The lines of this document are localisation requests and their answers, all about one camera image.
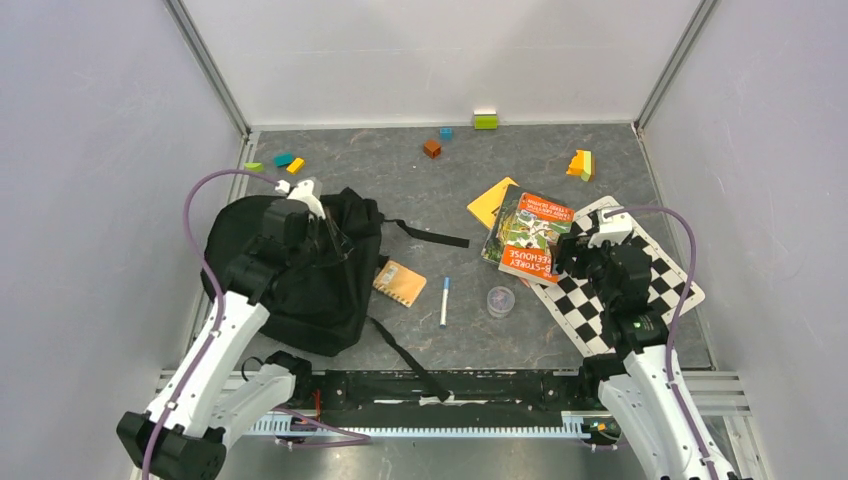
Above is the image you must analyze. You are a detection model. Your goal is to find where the black student backpack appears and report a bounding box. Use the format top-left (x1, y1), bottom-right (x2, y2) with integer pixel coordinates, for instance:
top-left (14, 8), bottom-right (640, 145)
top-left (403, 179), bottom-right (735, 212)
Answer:
top-left (199, 187), bottom-right (471, 403)

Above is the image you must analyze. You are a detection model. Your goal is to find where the orange treehouse book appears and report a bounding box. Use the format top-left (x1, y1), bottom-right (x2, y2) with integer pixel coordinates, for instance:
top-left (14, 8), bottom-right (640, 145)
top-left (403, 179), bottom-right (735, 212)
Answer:
top-left (498, 192), bottom-right (575, 286)

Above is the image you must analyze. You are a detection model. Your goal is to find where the green illustrated book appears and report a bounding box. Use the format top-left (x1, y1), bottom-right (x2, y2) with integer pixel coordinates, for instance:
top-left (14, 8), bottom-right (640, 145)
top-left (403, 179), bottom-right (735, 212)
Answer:
top-left (481, 185), bottom-right (527, 265)

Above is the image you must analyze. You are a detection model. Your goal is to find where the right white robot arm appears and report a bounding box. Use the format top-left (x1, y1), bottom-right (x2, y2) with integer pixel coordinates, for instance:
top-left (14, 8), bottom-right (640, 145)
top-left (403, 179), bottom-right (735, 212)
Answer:
top-left (552, 235), bottom-right (739, 479)

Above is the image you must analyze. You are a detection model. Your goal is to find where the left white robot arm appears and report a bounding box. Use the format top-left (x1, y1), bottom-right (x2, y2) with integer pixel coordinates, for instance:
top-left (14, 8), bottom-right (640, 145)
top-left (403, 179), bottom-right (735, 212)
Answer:
top-left (117, 194), bottom-right (334, 479)

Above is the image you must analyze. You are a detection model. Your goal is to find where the black white chessboard mat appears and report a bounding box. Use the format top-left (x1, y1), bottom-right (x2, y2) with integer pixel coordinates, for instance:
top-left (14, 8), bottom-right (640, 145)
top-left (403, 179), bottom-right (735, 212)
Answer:
top-left (531, 196), bottom-right (706, 357)

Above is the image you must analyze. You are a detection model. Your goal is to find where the yellow small block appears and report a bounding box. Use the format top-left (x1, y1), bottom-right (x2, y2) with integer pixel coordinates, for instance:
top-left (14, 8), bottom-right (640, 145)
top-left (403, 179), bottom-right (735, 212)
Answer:
top-left (286, 157), bottom-right (305, 174)

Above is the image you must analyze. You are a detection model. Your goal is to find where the brown spiral notebook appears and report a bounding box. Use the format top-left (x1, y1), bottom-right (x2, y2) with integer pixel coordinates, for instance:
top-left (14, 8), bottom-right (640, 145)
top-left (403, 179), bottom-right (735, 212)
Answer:
top-left (372, 260), bottom-right (427, 308)

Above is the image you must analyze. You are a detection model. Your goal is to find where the teal block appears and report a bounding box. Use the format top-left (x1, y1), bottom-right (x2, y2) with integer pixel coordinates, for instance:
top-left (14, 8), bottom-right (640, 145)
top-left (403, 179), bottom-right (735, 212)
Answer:
top-left (273, 153), bottom-right (295, 168)

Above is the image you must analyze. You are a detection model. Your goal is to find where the green half-round block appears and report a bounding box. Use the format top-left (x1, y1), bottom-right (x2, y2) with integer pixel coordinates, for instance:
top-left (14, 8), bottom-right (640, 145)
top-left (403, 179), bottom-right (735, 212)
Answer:
top-left (243, 162), bottom-right (265, 173)

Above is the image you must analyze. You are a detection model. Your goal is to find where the yellow-green block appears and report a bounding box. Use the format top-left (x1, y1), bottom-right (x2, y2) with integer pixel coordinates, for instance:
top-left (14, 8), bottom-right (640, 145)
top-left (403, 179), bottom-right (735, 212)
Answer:
top-left (580, 150), bottom-right (596, 182)

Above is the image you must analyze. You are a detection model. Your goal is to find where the orange stepped block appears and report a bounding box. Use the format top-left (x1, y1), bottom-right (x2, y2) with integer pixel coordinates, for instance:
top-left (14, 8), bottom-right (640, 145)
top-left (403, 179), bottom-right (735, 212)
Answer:
top-left (566, 150), bottom-right (587, 176)

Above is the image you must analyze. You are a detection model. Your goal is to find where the clear paperclip jar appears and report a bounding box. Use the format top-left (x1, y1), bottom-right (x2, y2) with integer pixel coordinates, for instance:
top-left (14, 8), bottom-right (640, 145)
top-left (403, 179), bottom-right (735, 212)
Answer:
top-left (486, 286), bottom-right (516, 318)

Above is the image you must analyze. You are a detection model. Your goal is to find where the white blue marker pen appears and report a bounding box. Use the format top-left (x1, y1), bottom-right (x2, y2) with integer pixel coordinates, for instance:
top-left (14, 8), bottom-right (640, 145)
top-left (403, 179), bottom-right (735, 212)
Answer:
top-left (439, 277), bottom-right (451, 329)

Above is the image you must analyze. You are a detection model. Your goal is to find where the brown cube block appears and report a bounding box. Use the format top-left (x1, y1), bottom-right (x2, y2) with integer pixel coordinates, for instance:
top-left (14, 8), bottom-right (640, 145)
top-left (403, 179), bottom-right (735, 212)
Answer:
top-left (422, 139), bottom-right (442, 159)

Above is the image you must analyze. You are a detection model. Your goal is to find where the yellow flat booklet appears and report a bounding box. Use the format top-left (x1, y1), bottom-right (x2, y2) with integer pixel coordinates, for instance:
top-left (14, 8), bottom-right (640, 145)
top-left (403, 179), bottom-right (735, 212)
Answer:
top-left (467, 177), bottom-right (517, 230)

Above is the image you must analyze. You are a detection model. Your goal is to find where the green white block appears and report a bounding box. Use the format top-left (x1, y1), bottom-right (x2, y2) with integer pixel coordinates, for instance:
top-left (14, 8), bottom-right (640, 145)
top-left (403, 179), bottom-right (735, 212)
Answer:
top-left (472, 109), bottom-right (499, 130)

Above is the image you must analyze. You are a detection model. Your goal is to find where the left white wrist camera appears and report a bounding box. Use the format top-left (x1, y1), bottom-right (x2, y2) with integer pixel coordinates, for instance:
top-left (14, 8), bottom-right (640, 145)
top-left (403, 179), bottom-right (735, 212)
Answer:
top-left (274, 177), bottom-right (326, 219)

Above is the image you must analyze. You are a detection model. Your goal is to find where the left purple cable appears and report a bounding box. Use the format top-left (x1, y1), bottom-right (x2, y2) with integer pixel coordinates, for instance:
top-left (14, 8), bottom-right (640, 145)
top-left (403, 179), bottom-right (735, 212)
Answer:
top-left (140, 168), bottom-right (283, 480)

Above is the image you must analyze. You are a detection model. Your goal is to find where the purple cable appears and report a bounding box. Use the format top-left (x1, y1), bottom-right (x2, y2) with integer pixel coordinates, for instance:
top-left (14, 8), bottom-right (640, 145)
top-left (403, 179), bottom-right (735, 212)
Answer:
top-left (602, 205), bottom-right (723, 480)
top-left (140, 168), bottom-right (283, 480)

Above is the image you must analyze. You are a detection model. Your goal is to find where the white cable duct strip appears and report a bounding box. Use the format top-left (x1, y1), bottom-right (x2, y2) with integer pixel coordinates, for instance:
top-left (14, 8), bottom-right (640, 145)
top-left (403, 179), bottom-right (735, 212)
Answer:
top-left (244, 412), bottom-right (591, 440)

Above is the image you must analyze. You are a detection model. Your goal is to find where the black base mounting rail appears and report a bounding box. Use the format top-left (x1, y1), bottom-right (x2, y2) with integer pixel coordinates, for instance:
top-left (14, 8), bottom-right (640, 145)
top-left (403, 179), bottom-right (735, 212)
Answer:
top-left (285, 370), bottom-right (605, 428)

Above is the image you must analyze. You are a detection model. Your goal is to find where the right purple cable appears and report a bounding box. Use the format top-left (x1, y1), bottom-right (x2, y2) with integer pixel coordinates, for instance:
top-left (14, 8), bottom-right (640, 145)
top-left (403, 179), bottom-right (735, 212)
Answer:
top-left (602, 205), bottom-right (723, 480)

